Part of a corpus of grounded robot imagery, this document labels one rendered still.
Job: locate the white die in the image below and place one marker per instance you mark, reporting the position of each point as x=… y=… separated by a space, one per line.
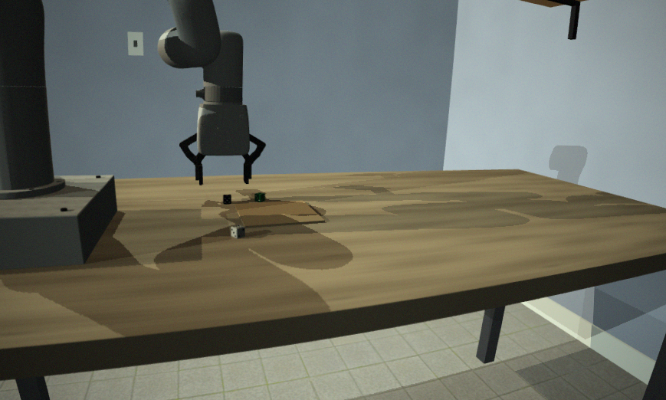
x=237 y=231

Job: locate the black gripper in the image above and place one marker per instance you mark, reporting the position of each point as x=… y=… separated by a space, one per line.
x=221 y=132

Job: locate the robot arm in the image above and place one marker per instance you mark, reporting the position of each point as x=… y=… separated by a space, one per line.
x=26 y=166

